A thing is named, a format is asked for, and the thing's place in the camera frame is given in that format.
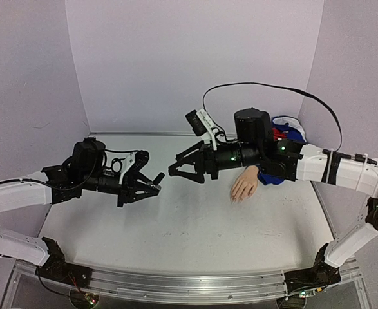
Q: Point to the aluminium front rail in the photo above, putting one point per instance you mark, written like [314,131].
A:
[192,289]

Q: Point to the blue white red jacket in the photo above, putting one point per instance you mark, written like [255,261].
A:
[283,127]

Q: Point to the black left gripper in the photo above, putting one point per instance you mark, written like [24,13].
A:
[132,196]

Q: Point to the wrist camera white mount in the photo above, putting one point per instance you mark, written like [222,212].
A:
[133,162]
[204,127]

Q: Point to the clear nail polish bottle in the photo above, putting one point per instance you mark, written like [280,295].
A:
[154,186]

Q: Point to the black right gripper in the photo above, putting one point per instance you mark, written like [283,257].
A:
[206,162]

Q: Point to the mannequin hand with long nails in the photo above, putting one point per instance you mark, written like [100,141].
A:
[245,185]

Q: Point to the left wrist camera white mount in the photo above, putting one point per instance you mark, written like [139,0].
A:
[133,162]

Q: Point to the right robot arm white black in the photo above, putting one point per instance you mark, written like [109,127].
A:
[357,172]

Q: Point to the black nail polish brush cap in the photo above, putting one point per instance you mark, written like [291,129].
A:
[158,178]

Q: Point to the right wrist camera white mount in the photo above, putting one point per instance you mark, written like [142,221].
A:
[204,127]

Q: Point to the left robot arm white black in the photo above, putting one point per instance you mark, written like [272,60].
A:
[19,193]

